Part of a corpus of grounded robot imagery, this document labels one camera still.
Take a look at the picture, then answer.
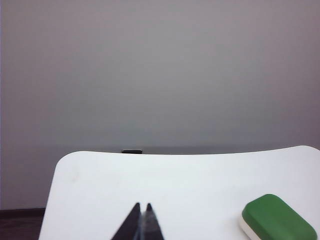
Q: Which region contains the green and white foam mahjong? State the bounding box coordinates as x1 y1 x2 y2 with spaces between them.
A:
238 193 318 240

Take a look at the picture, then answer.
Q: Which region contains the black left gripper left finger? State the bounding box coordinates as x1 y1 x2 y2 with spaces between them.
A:
109 202 141 240

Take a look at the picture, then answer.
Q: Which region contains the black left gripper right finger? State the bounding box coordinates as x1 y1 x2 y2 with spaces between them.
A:
139 202 166 240

